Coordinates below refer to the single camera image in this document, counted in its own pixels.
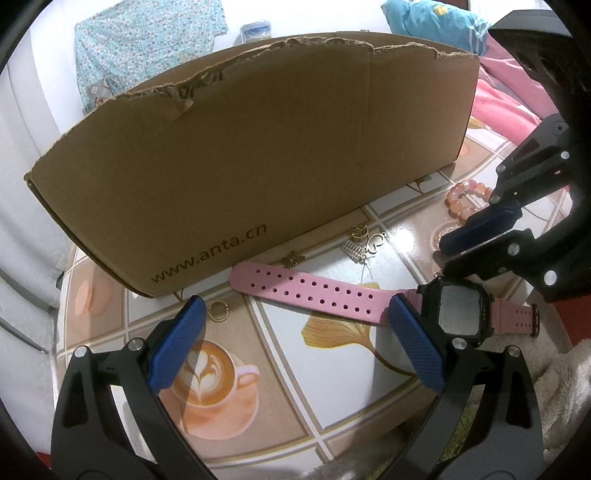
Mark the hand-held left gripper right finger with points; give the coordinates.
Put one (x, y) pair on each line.
(418, 346)

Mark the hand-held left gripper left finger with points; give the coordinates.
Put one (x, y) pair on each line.
(178, 346)

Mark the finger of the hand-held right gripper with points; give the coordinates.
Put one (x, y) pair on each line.
(512, 251)
(485, 226)

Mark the gold flower charm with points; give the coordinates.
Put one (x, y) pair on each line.
(291, 260)

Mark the brown cardboard box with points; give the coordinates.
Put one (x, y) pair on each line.
(254, 161)

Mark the pink floral blanket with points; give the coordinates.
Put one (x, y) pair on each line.
(503, 101)

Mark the gold heart charm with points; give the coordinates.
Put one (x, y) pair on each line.
(369, 249)

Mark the round gold charm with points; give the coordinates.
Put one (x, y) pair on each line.
(357, 231)

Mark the white green fluffy rug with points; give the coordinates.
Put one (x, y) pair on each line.
(563, 392)

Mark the blue printed pillow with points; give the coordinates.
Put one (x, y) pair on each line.
(434, 18)

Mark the teal floral cloth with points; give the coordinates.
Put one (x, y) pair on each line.
(138, 46)

